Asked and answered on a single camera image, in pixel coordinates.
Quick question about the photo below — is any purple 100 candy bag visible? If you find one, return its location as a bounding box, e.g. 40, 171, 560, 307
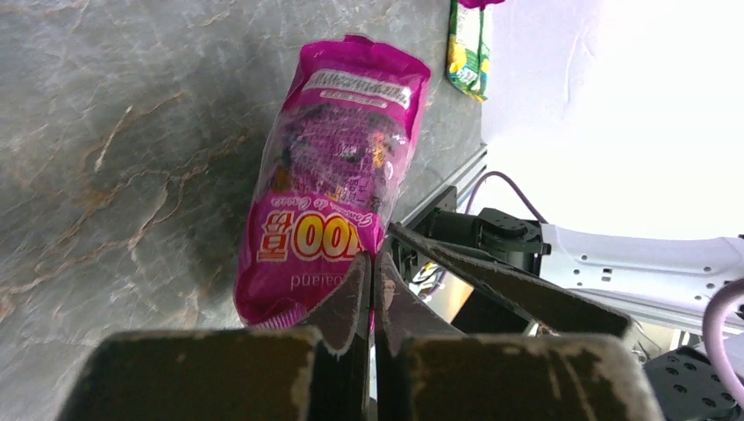
233, 35, 431, 329

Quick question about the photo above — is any green candy bag face down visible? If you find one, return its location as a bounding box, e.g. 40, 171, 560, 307
447, 1, 495, 103

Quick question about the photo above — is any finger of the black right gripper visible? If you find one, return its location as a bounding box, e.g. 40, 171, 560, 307
389, 224, 634, 340

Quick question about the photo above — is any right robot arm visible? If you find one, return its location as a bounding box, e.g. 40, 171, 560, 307
404, 187, 743, 420

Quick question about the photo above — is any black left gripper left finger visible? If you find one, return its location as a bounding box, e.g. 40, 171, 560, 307
59, 252, 372, 420

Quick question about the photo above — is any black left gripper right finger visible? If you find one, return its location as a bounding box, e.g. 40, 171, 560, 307
373, 253, 662, 420

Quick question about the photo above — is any purple grape candy bag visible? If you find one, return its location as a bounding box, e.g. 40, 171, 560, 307
457, 0, 505, 10

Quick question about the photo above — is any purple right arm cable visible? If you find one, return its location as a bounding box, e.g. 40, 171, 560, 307
461, 170, 744, 408

